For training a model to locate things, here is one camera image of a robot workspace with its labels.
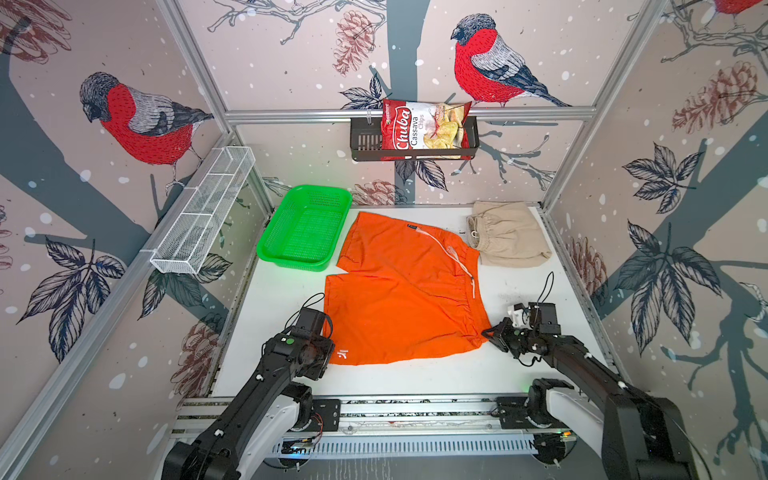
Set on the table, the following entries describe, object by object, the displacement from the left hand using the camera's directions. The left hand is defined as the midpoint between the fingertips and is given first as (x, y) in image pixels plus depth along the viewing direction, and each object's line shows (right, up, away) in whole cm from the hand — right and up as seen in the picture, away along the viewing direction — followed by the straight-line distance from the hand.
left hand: (332, 352), depth 82 cm
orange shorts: (+24, +15, +13) cm, 31 cm away
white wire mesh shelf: (-34, +33, -9) cm, 48 cm away
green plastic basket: (-18, +35, +35) cm, 53 cm away
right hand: (+43, +3, +4) cm, 43 cm away
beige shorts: (+59, +33, +25) cm, 72 cm away
